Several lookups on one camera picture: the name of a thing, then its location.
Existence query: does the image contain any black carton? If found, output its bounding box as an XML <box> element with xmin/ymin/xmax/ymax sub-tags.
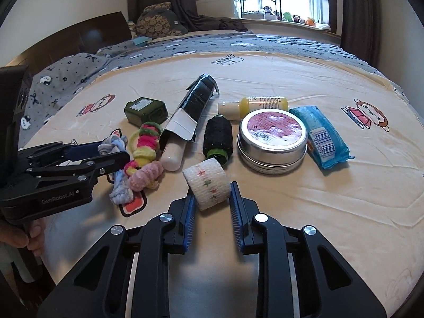
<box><xmin>159</xmin><ymin>74</ymin><xmax>220</xmax><ymax>153</ymax></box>

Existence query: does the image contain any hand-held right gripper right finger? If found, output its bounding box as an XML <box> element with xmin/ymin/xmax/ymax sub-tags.
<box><xmin>228</xmin><ymin>182</ymin><xmax>387</xmax><ymax>318</ymax></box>

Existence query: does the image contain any person's left hand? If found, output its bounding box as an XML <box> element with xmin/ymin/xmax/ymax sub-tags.
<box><xmin>0</xmin><ymin>223</ymin><xmax>46</xmax><ymax>258</ymax></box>

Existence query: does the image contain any round metal tin pink label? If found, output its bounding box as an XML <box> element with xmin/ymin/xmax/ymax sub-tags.
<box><xmin>237</xmin><ymin>109</ymin><xmax>308</xmax><ymax>175</ymax></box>

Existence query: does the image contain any black mesh roll green end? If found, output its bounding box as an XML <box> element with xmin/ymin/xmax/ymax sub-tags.
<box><xmin>203</xmin><ymin>114</ymin><xmax>233</xmax><ymax>169</ymax></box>

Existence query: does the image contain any cream printed blanket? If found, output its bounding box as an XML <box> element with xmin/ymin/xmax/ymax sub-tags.
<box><xmin>18</xmin><ymin>51</ymin><xmax>424</xmax><ymax>318</ymax></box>

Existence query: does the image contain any blue tissue packet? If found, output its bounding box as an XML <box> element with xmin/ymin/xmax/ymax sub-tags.
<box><xmin>289</xmin><ymin>105</ymin><xmax>355</xmax><ymax>172</ymax></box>

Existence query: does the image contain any white tube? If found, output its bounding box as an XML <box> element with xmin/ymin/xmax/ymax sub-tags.
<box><xmin>161</xmin><ymin>132</ymin><xmax>186</xmax><ymax>172</ymax></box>

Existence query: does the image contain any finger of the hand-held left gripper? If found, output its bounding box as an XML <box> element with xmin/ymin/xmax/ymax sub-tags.
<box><xmin>26</xmin><ymin>151</ymin><xmax>130</xmax><ymax>186</ymax></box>
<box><xmin>19</xmin><ymin>141</ymin><xmax>111</xmax><ymax>169</ymax></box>

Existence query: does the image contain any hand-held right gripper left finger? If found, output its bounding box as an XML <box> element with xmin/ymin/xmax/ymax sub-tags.
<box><xmin>36</xmin><ymin>188</ymin><xmax>199</xmax><ymax>318</ymax></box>

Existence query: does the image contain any white storage box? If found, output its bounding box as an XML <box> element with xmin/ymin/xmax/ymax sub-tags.
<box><xmin>195</xmin><ymin>0</ymin><xmax>241</xmax><ymax>19</ymax></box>

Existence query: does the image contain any yellow bottle white cap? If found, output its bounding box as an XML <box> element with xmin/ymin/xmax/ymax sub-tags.
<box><xmin>218</xmin><ymin>96</ymin><xmax>289</xmax><ymax>120</ymax></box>

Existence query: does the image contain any row of small toy figures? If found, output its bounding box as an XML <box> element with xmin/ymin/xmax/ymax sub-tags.
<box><xmin>243</xmin><ymin>6</ymin><xmax>329</xmax><ymax>29</ymax></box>

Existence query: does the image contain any grey printed blanket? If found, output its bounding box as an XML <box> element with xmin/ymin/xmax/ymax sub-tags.
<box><xmin>18</xmin><ymin>32</ymin><xmax>403</xmax><ymax>149</ymax></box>

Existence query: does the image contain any pale blue hair tie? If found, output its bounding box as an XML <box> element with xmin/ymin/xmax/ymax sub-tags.
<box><xmin>98</xmin><ymin>132</ymin><xmax>129</xmax><ymax>156</ymax></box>
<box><xmin>109</xmin><ymin>170</ymin><xmax>134</xmax><ymax>205</ymax></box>

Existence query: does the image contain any dark wooden bed frame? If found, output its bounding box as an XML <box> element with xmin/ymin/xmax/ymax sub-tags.
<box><xmin>0</xmin><ymin>11</ymin><xmax>133</xmax><ymax>71</ymax></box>

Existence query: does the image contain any brown patterned pillow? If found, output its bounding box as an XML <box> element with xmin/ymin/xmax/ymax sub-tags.
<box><xmin>136</xmin><ymin>2</ymin><xmax>188</xmax><ymax>38</ymax></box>

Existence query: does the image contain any card of colourful hair ties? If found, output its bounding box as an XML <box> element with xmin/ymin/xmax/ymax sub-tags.
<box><xmin>117</xmin><ymin>122</ymin><xmax>164</xmax><ymax>217</ymax></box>

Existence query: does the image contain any white patterned bandage roll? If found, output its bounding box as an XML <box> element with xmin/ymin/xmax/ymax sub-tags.
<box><xmin>182</xmin><ymin>159</ymin><xmax>231</xmax><ymax>211</ymax></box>

